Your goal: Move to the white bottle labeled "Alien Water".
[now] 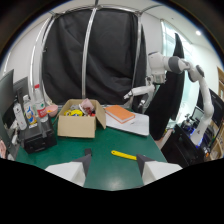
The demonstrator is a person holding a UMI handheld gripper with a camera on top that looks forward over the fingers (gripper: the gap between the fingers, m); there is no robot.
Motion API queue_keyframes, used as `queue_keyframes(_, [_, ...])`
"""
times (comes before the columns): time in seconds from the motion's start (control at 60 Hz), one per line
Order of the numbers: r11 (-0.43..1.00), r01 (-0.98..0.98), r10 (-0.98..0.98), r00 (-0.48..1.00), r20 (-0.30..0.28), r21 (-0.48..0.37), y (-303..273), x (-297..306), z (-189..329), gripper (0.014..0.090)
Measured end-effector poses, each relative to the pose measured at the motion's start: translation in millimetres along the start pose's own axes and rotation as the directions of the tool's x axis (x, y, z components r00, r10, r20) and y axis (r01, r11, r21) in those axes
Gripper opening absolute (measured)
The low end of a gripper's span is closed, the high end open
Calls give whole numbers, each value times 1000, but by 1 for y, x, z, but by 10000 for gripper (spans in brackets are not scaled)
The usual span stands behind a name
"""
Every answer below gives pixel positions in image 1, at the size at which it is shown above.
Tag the cardboard box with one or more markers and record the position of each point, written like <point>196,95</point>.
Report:
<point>77,125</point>

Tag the white Alien Water bottle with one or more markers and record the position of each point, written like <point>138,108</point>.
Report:
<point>19,116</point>

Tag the black curtain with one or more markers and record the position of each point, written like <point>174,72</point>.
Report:
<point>94,55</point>

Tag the black desk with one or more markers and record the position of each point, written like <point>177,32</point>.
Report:
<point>184,147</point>

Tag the bottle with yellow label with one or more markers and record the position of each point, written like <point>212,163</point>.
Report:
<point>29,111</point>

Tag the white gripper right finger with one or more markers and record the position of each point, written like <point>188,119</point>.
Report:
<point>154,169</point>

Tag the black box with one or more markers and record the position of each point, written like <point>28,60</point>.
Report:
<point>38,134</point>

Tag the metal frame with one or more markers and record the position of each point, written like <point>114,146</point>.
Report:
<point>87,50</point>

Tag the pink white packet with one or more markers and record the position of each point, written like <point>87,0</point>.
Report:
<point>87,106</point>

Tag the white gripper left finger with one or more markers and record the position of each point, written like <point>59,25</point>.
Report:
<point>71,170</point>

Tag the clear bottle with red label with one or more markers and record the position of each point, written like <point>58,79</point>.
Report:
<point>40,103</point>

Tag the pink bowl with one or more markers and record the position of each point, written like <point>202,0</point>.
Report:
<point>51,109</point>

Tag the white paper sheet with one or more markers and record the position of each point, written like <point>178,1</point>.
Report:
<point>133,124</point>

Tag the orange book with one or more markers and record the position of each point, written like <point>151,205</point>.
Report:
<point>119,113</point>

